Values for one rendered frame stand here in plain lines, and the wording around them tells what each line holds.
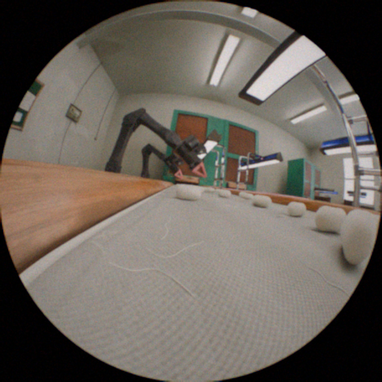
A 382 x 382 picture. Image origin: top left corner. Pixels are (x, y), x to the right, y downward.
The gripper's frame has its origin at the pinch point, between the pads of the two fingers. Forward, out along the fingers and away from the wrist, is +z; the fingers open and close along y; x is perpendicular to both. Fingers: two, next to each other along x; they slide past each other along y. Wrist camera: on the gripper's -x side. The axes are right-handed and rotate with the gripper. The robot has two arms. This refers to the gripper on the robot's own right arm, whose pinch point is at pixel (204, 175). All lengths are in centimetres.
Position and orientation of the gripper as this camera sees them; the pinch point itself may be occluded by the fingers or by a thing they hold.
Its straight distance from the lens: 59.1
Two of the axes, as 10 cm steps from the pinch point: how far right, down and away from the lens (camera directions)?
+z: 6.7, 7.3, 1.4
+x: -7.3, 6.8, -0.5
